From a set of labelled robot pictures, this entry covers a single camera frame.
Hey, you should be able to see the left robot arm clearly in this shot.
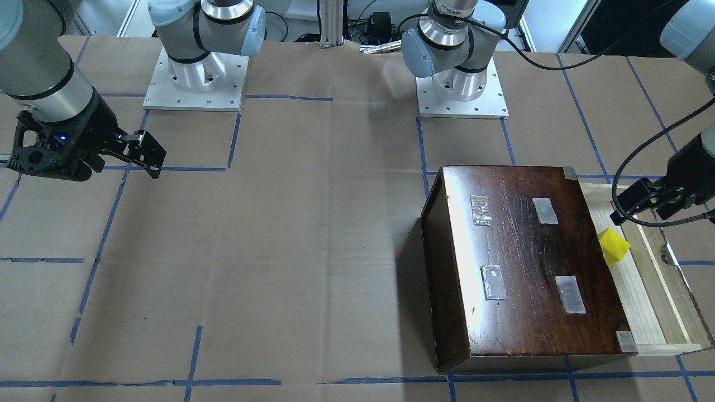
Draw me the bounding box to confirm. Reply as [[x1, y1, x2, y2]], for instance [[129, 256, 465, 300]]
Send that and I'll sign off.
[[401, 1, 714, 227]]

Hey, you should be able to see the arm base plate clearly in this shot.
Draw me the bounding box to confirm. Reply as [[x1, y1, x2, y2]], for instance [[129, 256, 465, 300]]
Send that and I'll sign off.
[[416, 59, 510, 119], [143, 49, 250, 112]]

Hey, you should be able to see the yellow block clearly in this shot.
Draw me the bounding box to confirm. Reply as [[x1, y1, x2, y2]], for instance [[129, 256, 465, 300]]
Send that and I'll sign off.
[[598, 228, 631, 267]]

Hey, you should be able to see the dark wooden drawer box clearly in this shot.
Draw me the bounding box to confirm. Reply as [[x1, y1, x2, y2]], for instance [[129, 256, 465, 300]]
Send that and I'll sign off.
[[421, 165, 713, 374]]

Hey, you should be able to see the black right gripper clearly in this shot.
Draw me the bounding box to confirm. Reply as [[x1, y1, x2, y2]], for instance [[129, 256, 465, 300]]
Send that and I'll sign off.
[[7, 89, 166, 181]]

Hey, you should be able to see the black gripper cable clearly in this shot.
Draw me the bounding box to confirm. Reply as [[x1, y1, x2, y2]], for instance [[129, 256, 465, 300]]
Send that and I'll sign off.
[[611, 95, 715, 228]]

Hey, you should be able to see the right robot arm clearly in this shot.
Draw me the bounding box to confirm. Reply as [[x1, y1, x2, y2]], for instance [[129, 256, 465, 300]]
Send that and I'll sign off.
[[1, 1, 266, 181]]

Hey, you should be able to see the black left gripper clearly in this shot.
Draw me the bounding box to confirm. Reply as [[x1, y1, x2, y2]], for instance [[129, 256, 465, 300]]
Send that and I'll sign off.
[[610, 131, 714, 226]]

